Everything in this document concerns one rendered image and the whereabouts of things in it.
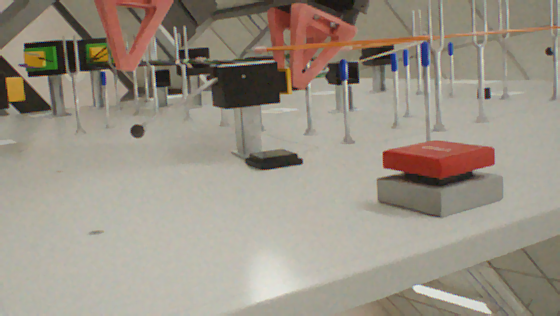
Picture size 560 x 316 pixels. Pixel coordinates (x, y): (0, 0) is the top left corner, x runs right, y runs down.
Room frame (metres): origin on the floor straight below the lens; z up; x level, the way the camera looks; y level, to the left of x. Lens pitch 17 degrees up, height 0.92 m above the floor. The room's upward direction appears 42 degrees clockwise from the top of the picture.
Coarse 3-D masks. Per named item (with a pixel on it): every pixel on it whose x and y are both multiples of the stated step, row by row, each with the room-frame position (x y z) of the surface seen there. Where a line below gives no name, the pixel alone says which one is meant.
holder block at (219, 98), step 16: (240, 64) 0.56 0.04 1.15; (256, 64) 0.55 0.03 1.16; (272, 64) 0.55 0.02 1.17; (224, 80) 0.55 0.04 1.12; (240, 80) 0.56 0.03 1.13; (256, 80) 0.56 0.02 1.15; (272, 80) 0.56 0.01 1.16; (224, 96) 0.56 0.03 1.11; (240, 96) 0.56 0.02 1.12; (256, 96) 0.56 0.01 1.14; (272, 96) 0.56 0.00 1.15
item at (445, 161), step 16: (416, 144) 0.38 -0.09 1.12; (432, 144) 0.37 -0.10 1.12; (448, 144) 0.37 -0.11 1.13; (464, 144) 0.36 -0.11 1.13; (384, 160) 0.37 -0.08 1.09; (400, 160) 0.36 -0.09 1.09; (416, 160) 0.35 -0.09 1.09; (432, 160) 0.34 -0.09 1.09; (448, 160) 0.33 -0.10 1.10; (464, 160) 0.34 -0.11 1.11; (480, 160) 0.34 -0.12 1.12; (416, 176) 0.36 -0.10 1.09; (432, 176) 0.34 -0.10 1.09; (448, 176) 0.34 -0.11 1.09; (464, 176) 0.35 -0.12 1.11
